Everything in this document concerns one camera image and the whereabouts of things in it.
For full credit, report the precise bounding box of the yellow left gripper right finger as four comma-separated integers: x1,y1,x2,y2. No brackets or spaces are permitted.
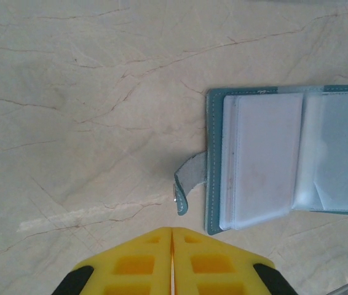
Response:
171,226,298,295

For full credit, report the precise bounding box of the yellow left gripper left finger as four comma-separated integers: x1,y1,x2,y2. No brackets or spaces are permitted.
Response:
50,226,173,295

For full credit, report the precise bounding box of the teal leather card holder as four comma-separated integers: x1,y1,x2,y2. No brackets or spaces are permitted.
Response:
173,84,348,236

